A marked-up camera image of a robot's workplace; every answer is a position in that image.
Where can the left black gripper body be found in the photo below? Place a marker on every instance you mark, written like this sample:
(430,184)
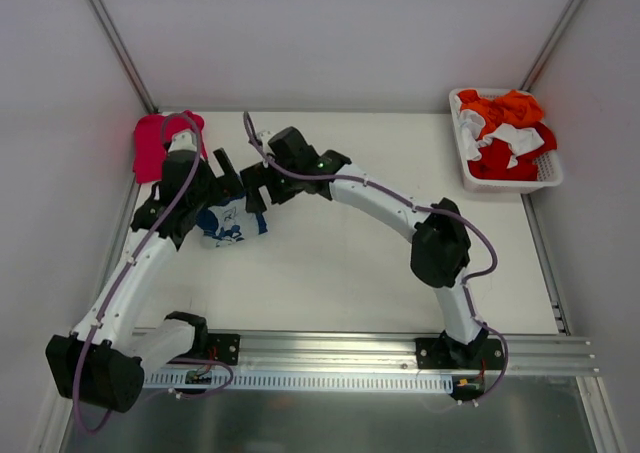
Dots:
(220,184)

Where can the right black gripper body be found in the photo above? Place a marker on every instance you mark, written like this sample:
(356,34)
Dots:
(261,184)

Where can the navy blue t-shirt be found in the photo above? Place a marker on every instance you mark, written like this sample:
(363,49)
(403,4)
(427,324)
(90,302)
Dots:
(229,223)

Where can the pink t-shirt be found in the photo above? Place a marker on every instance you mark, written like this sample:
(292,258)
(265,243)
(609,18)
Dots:
(149,141)

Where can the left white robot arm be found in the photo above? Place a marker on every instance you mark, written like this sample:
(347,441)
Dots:
(100,362)

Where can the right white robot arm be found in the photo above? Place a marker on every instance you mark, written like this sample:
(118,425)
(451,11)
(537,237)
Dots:
(438,235)

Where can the red t-shirt in basket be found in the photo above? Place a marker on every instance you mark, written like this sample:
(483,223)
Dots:
(526,170)

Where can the white t-shirt in basket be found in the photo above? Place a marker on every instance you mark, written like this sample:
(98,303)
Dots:
(500,149)

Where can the orange t-shirt in basket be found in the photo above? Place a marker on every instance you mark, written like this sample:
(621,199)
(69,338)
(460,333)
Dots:
(514,108)

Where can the white plastic basket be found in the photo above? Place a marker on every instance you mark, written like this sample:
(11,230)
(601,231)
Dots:
(550,172)

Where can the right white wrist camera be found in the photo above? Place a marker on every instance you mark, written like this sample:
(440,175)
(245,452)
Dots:
(263,137)

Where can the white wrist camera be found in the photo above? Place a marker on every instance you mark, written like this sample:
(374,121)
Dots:
(263,137)
(185,140)

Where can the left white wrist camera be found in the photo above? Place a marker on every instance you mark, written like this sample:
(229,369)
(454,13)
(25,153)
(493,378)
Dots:
(185,140)

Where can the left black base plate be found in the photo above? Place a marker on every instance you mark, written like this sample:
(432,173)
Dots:
(222,347)

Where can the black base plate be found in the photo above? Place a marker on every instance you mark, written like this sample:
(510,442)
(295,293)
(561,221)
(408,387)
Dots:
(433,353)
(222,347)

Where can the left aluminium corner post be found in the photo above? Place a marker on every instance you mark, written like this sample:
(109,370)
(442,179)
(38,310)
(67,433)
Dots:
(124,58)

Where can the aluminium corner post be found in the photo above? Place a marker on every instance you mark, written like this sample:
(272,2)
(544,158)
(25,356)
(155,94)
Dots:
(124,58)
(562,25)

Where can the white slotted cable duct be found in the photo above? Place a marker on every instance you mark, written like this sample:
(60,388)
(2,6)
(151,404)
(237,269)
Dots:
(402,382)

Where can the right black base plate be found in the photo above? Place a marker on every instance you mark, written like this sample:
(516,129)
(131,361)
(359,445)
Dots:
(433,353)

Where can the right aluminium corner post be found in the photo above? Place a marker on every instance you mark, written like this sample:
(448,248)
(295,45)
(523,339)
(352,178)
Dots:
(562,25)

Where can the aluminium mounting rail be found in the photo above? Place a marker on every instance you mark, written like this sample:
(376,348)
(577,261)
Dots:
(325,350)

